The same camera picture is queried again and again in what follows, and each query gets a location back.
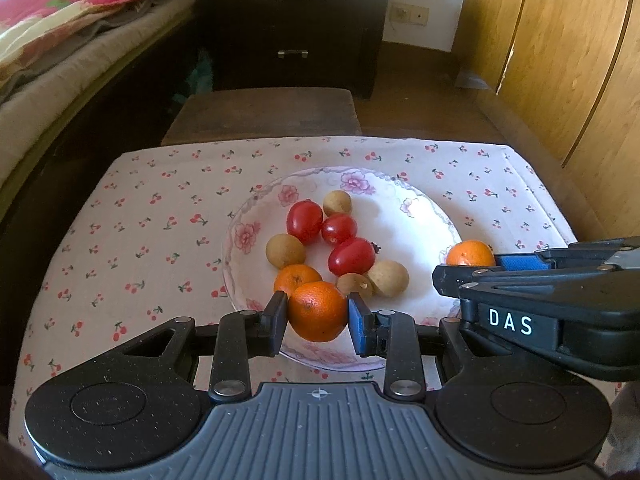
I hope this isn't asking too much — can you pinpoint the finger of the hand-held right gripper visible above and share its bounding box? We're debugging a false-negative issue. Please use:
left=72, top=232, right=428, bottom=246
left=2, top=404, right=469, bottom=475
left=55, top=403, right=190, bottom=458
left=432, top=264, right=640, bottom=318
left=495, top=236, right=640, bottom=271

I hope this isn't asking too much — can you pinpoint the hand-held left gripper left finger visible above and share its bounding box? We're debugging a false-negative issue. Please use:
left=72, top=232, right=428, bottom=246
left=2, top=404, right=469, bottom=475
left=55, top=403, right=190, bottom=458
left=120, top=291, right=290, bottom=403

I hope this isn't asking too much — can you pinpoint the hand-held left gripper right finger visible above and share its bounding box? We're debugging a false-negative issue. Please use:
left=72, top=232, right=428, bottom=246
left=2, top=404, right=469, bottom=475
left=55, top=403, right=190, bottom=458
left=347, top=294, right=501, bottom=401

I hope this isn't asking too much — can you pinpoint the small orange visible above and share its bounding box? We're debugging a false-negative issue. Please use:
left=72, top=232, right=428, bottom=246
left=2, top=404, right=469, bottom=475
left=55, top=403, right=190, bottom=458
left=445, top=240, right=496, bottom=267
left=287, top=281, right=349, bottom=343
left=273, top=264, right=323, bottom=298

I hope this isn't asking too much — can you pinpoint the brown longan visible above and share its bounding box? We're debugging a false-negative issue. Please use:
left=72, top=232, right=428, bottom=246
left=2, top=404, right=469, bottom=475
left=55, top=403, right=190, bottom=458
left=367, top=260, right=410, bottom=297
left=336, top=272, right=375, bottom=301
left=265, top=233, right=307, bottom=269
left=323, top=190, right=353, bottom=218

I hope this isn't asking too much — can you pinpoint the white floral-rim plate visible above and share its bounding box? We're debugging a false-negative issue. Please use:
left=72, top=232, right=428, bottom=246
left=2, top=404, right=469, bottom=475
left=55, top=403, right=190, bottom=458
left=221, top=166, right=463, bottom=373

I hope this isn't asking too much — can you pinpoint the red cherry tomato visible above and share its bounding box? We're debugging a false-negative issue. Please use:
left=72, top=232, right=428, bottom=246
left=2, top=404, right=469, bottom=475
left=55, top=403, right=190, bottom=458
left=321, top=213, right=358, bottom=246
left=286, top=200, right=324, bottom=245
left=327, top=237, right=377, bottom=277

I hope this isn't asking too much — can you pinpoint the cherry-print tablecloth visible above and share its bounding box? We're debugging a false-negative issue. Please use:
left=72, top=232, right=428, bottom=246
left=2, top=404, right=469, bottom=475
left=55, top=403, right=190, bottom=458
left=10, top=135, right=581, bottom=453

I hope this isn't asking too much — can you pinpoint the wooden wardrobe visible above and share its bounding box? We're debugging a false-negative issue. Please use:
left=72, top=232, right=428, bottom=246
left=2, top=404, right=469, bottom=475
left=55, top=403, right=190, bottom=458
left=452, top=0, right=640, bottom=241

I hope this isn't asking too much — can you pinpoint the brown wooden stool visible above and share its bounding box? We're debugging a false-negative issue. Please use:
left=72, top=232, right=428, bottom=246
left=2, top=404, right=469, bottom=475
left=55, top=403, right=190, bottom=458
left=161, top=87, right=362, bottom=147

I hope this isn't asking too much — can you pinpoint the green bag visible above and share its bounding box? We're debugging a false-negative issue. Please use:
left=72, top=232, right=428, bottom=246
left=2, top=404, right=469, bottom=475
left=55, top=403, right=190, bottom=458
left=187, top=50, right=213, bottom=96

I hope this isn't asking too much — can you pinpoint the dark wooden nightstand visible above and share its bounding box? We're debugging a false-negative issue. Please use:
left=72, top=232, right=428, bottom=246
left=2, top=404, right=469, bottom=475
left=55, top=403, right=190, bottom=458
left=192, top=0, right=392, bottom=100

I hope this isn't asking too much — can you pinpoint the beige mattress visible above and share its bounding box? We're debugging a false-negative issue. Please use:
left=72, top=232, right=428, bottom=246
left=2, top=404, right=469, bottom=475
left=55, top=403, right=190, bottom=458
left=0, top=0, right=196, bottom=186

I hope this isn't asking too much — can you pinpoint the floral blanket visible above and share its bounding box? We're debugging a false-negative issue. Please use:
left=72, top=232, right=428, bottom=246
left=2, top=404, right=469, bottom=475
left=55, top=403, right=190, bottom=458
left=0, top=0, right=198, bottom=86

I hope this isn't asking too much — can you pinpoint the dark wooden bed frame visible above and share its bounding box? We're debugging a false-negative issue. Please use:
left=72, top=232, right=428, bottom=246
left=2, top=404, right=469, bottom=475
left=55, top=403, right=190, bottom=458
left=0, top=15, right=211, bottom=241

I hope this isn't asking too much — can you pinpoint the wall socket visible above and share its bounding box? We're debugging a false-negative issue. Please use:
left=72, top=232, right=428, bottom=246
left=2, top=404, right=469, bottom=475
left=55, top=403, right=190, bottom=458
left=390, top=4, right=430, bottom=26

